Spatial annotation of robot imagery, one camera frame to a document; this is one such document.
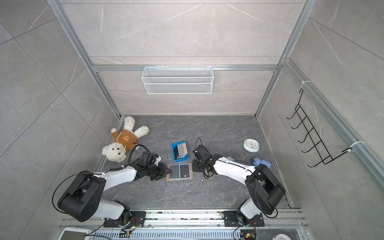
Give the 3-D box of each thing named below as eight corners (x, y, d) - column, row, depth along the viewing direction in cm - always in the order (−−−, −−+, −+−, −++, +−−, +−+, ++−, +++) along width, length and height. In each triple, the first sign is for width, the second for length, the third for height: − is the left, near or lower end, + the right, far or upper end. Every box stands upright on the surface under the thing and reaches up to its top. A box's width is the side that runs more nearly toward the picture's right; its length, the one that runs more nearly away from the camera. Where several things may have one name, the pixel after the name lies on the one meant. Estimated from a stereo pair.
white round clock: (244, 152, 101) (246, 150, 98) (241, 141, 107) (243, 138, 104) (259, 152, 101) (261, 150, 98) (256, 141, 107) (257, 138, 104)
